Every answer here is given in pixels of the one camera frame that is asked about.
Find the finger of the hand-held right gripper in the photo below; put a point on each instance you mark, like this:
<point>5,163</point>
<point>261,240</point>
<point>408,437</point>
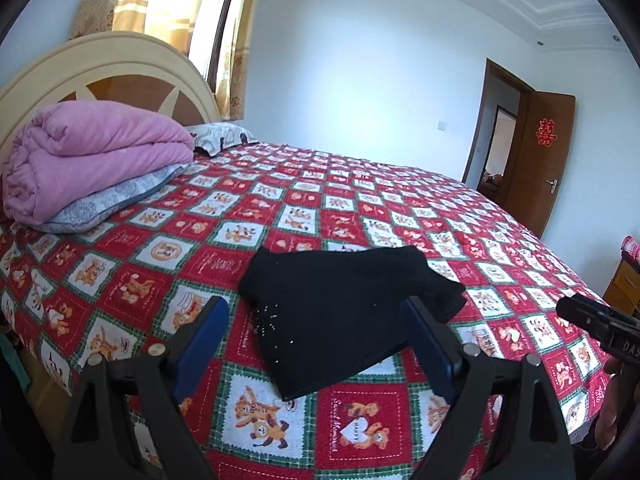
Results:
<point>582,312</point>

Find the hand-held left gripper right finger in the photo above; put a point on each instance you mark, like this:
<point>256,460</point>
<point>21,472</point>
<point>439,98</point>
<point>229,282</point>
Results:
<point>430,352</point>

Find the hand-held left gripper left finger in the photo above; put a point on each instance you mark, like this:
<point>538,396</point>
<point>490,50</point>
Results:
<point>200,347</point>

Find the black pants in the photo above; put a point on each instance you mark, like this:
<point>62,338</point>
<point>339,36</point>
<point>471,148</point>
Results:
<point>340,310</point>

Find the wooden cabinet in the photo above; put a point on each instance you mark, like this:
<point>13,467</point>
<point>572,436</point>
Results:
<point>622,287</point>

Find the red checkered cloth roll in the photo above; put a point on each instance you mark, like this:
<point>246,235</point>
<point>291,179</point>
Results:
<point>631,250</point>

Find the red checkered printed bedspread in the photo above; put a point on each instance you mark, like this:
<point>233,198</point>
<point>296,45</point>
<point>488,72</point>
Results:
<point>150,260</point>

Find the brown wooden door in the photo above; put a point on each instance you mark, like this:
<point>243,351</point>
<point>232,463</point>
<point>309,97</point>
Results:
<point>535,185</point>

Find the grey patterned pillow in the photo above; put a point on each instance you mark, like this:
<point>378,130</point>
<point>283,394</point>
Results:
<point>110,201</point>

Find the red paper door decoration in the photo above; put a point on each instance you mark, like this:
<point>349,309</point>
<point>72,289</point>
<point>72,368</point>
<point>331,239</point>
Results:
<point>545,132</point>

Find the white patterned pillow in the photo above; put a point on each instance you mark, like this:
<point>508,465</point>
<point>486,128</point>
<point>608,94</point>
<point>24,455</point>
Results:
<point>220,135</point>

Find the pink folded quilt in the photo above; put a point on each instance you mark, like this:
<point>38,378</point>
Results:
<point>90,155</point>

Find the cream wooden headboard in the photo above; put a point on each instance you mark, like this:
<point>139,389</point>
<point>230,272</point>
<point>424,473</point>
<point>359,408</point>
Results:
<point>125,55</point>

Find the window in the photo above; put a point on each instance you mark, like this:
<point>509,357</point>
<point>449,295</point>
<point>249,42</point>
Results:
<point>210,20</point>

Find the brown door frame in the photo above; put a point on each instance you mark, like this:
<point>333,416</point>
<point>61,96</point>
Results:
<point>479,125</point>

